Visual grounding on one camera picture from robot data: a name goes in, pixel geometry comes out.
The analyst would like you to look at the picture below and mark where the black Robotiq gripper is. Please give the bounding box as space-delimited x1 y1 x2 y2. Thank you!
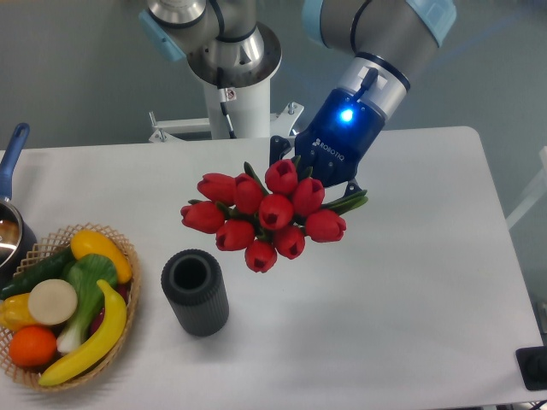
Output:
268 89 385 199

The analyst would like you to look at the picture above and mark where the red tulip bouquet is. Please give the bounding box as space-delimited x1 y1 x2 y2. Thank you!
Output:
180 155 368 272

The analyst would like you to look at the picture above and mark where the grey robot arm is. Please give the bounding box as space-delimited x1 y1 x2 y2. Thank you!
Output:
138 1 456 194

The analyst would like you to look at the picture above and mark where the dark grey ribbed vase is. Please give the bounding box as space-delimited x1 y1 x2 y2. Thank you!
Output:
161 249 230 337

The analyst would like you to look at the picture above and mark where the red fruit under banana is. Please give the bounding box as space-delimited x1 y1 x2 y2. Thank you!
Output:
88 284 129 337

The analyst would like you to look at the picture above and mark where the green bok choy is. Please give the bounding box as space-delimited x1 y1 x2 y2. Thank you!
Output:
57 254 117 355

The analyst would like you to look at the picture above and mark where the yellow banana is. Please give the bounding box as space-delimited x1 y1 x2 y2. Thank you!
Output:
38 279 127 387

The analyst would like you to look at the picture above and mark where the woven wicker basket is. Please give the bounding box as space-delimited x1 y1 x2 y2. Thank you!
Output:
1 223 141 392

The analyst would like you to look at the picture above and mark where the green cucumber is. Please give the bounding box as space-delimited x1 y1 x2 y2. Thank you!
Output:
1 248 75 301

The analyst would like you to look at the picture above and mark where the black device at table edge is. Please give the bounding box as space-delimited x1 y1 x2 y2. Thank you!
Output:
515 346 546 391

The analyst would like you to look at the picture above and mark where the beige round radish slice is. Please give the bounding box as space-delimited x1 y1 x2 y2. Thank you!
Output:
27 279 78 325

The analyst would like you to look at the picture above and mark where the yellow bell pepper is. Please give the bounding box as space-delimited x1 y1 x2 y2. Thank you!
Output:
1 293 39 331

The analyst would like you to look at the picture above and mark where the orange fruit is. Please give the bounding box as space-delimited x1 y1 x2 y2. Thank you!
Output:
9 325 56 367

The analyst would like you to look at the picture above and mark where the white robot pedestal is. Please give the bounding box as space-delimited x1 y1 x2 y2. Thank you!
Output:
149 79 304 143

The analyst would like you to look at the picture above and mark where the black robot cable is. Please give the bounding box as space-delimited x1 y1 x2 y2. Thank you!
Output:
215 67 238 140

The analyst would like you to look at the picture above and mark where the blue handled saucepan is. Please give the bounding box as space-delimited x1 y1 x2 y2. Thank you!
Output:
1 123 37 287

